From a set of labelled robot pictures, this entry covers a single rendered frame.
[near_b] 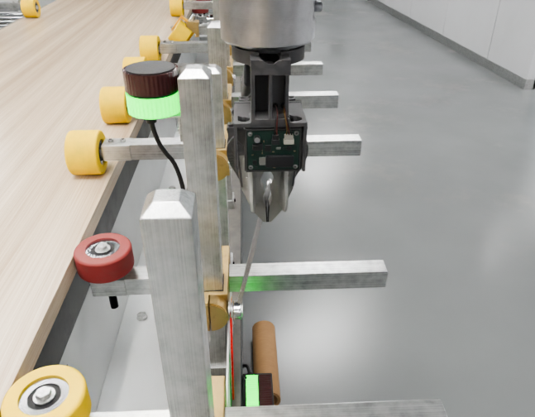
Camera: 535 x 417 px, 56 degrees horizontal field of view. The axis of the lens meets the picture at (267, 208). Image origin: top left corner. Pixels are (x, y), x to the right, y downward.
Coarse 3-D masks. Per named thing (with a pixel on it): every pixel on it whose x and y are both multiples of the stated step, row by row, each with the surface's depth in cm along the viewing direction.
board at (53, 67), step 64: (64, 0) 256; (128, 0) 256; (0, 64) 155; (64, 64) 155; (0, 128) 111; (64, 128) 111; (128, 128) 111; (0, 192) 86; (64, 192) 86; (0, 256) 71; (64, 256) 71; (0, 320) 60; (0, 384) 52
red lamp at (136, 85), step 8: (168, 72) 53; (176, 72) 54; (128, 80) 53; (136, 80) 52; (144, 80) 52; (152, 80) 52; (160, 80) 53; (168, 80) 53; (176, 80) 55; (128, 88) 54; (136, 88) 53; (144, 88) 53; (152, 88) 53; (160, 88) 53; (168, 88) 54; (176, 88) 55; (144, 96) 53; (152, 96) 53
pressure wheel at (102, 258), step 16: (96, 240) 73; (112, 240) 73; (128, 240) 73; (80, 256) 70; (96, 256) 70; (112, 256) 70; (128, 256) 71; (80, 272) 70; (96, 272) 69; (112, 272) 69; (128, 272) 72; (112, 304) 76
